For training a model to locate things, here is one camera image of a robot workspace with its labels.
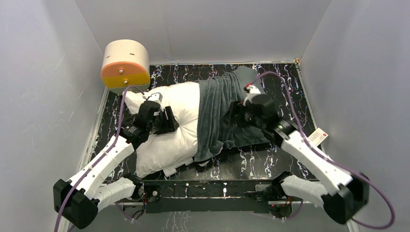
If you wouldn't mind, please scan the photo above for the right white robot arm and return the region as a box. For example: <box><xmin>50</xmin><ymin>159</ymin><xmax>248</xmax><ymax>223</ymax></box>
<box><xmin>222</xmin><ymin>93</ymin><xmax>369</xmax><ymax>224</ymax></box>

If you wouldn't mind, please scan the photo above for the cream and orange cylindrical container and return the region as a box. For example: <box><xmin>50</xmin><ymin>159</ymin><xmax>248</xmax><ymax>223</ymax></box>
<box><xmin>101</xmin><ymin>39</ymin><xmax>151</xmax><ymax>95</ymax></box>

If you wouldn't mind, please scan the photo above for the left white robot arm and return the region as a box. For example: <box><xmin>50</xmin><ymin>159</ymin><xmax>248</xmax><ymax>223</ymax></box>
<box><xmin>53</xmin><ymin>100</ymin><xmax>179</xmax><ymax>229</ymax></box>

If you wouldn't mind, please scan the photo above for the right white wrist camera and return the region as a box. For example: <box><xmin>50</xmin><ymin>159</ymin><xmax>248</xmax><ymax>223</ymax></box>
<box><xmin>242</xmin><ymin>83</ymin><xmax>261</xmax><ymax>106</ymax></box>

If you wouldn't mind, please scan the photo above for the white tag card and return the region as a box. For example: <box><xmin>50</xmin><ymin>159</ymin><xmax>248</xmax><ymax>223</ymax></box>
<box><xmin>308</xmin><ymin>128</ymin><xmax>329</xmax><ymax>146</ymax></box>

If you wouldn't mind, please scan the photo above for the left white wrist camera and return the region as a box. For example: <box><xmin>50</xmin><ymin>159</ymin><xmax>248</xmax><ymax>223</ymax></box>
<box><xmin>147</xmin><ymin>92</ymin><xmax>163</xmax><ymax>104</ymax></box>

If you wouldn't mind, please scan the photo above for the black front mounting rail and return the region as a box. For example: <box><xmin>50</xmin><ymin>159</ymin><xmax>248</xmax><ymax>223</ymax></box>
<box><xmin>144</xmin><ymin>180</ymin><xmax>284</xmax><ymax>213</ymax></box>

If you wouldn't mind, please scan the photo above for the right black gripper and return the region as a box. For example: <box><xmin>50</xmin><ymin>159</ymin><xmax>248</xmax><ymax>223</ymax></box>
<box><xmin>220</xmin><ymin>101</ymin><xmax>265</xmax><ymax>130</ymax></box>

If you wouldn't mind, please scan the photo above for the white pillow insert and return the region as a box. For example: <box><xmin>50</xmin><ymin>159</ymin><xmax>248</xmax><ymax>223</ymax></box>
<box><xmin>125</xmin><ymin>82</ymin><xmax>200</xmax><ymax>178</ymax></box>

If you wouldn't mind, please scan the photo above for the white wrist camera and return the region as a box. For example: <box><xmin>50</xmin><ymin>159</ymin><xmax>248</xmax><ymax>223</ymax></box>
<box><xmin>147</xmin><ymin>92</ymin><xmax>163</xmax><ymax>104</ymax></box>
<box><xmin>242</xmin><ymin>83</ymin><xmax>261</xmax><ymax>106</ymax></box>

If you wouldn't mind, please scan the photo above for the zebra and grey pillowcase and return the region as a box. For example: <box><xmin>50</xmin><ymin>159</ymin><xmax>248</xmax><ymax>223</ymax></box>
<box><xmin>193</xmin><ymin>65</ymin><xmax>273</xmax><ymax>174</ymax></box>

